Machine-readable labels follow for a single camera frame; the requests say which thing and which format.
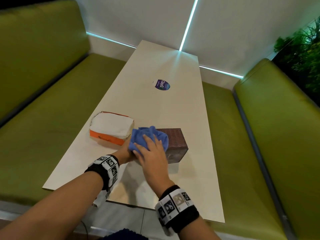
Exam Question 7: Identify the person's left hand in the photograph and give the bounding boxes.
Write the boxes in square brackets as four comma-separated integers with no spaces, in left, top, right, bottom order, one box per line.
[111,137,137,165]

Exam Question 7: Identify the person's right hand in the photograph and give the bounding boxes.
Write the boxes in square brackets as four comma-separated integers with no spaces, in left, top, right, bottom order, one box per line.
[132,134,175,198]

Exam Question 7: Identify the blue cleaning cloth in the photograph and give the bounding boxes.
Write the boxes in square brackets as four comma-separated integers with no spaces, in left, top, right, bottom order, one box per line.
[128,126,169,157]

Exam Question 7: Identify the brown woven tissue box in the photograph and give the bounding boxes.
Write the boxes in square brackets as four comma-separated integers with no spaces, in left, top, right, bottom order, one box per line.
[136,128,189,164]

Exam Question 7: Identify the orange plastic tissue pack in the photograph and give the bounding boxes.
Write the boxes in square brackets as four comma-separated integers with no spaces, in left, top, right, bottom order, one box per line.
[89,111,135,146]

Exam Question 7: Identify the person's left forearm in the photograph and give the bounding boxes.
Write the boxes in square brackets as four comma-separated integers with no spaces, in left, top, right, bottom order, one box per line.
[0,171,104,240]

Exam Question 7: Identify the person's dark blue clothing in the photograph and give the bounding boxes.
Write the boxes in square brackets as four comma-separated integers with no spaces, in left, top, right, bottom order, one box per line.
[99,228,149,240]

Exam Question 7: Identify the black marker wristband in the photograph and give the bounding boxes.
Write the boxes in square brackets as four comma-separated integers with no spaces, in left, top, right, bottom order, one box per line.
[154,185,200,234]
[84,154,120,192]

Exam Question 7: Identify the round purple sticker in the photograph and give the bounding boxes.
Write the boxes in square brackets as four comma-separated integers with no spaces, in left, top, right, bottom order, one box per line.
[152,79,171,91]

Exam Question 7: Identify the green upholstered bench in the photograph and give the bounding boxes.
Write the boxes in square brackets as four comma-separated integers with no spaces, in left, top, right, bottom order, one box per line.
[202,58,320,240]
[0,0,127,205]

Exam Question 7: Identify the level white light strip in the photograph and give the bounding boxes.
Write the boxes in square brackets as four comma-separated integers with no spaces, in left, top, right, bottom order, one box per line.
[86,32,137,49]
[199,65,244,80]

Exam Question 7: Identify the upright white light strip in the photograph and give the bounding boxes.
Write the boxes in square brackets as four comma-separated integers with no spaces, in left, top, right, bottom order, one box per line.
[179,0,200,52]

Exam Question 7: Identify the green leafy plants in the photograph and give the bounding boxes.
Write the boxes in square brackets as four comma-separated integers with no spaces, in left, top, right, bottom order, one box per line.
[274,18,320,105]

